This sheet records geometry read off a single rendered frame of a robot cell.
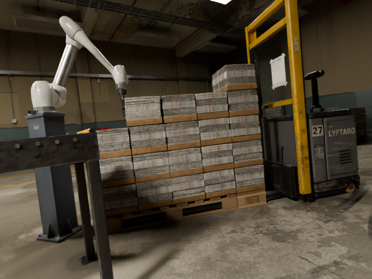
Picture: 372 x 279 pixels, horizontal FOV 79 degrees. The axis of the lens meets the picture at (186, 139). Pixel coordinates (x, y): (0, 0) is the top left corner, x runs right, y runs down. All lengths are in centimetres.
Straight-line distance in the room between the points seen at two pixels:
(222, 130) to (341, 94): 628
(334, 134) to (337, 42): 596
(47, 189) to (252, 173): 173
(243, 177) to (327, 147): 82
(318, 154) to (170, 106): 139
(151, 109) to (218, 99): 59
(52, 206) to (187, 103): 135
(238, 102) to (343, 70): 618
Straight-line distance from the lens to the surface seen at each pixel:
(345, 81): 800
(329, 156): 243
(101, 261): 119
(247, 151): 210
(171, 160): 188
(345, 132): 255
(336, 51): 821
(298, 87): 218
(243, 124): 208
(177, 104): 190
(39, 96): 212
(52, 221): 217
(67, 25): 225
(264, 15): 265
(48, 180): 208
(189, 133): 191
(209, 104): 197
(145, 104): 186
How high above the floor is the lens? 78
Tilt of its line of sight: 3 degrees down
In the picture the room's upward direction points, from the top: 6 degrees counter-clockwise
